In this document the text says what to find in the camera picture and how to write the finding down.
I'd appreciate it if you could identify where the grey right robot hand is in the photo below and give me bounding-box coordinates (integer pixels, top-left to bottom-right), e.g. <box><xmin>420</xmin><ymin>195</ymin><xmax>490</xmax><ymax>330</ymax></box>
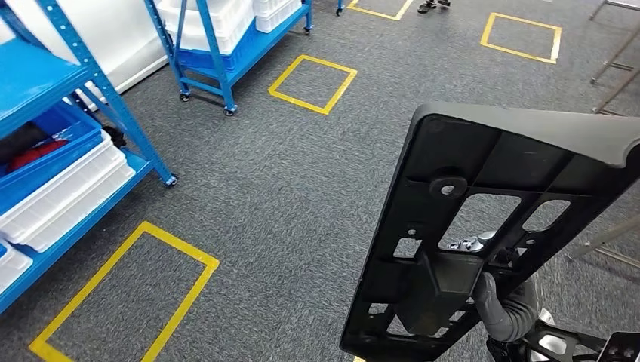
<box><xmin>445</xmin><ymin>230</ymin><xmax>544</xmax><ymax>344</ymax></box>

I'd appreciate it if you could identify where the black plastic license plate bracket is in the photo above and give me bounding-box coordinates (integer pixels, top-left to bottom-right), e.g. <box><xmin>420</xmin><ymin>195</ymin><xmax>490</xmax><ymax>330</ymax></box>
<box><xmin>338</xmin><ymin>102</ymin><xmax>640</xmax><ymax>362</ymax></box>

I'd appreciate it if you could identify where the blue metal shelf rack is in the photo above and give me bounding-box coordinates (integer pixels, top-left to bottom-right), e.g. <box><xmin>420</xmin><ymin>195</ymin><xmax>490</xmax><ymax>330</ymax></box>
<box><xmin>0</xmin><ymin>0</ymin><xmax>180</xmax><ymax>316</ymax></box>
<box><xmin>143</xmin><ymin>0</ymin><xmax>315</xmax><ymax>118</ymax></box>

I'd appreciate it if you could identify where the yellow floor tape square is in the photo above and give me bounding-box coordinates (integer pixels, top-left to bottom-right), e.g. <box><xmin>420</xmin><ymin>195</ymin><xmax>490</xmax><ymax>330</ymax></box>
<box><xmin>28</xmin><ymin>220</ymin><xmax>221</xmax><ymax>362</ymax></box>
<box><xmin>479</xmin><ymin>11</ymin><xmax>564</xmax><ymax>66</ymax></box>
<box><xmin>266</xmin><ymin>53</ymin><xmax>359</xmax><ymax>116</ymax></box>

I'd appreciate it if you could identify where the person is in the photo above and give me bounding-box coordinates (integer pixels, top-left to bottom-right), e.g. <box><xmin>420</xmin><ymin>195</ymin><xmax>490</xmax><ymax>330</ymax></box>
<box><xmin>417</xmin><ymin>0</ymin><xmax>452</xmax><ymax>15</ymax></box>

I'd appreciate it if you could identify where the blue plastic bin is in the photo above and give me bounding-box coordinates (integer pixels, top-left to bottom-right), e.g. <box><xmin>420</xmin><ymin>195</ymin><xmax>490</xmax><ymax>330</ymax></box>
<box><xmin>177</xmin><ymin>19</ymin><xmax>259</xmax><ymax>74</ymax></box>
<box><xmin>0</xmin><ymin>102</ymin><xmax>105</xmax><ymax>214</ymax></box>

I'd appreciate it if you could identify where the white car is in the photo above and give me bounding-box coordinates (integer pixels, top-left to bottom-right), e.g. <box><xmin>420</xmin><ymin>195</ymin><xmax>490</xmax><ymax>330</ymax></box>
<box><xmin>0</xmin><ymin>0</ymin><xmax>171</xmax><ymax>112</ymax></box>

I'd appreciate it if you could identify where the red object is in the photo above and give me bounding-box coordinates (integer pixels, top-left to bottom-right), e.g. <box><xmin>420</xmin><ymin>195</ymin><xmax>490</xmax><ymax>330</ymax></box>
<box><xmin>5</xmin><ymin>139</ymin><xmax>69</xmax><ymax>174</ymax></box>

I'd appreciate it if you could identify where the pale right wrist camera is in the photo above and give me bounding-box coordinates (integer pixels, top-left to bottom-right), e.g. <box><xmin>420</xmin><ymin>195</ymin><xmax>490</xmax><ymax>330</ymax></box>
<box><xmin>597</xmin><ymin>331</ymin><xmax>640</xmax><ymax>362</ymax></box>

